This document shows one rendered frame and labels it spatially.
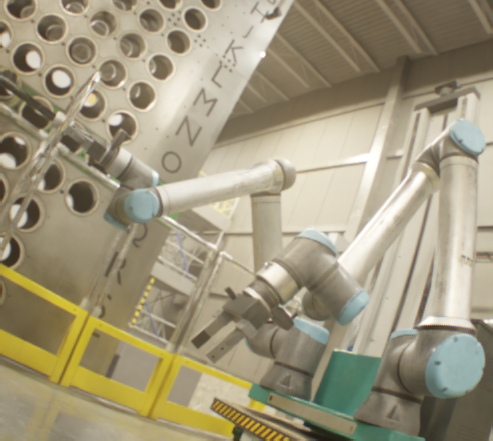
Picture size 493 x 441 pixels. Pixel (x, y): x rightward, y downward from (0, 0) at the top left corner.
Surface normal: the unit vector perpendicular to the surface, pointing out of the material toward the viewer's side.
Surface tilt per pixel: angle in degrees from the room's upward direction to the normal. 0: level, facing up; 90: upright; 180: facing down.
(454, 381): 95
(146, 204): 93
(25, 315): 90
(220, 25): 90
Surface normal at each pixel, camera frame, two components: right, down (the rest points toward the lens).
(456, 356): 0.15, -0.22
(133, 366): 0.61, -0.05
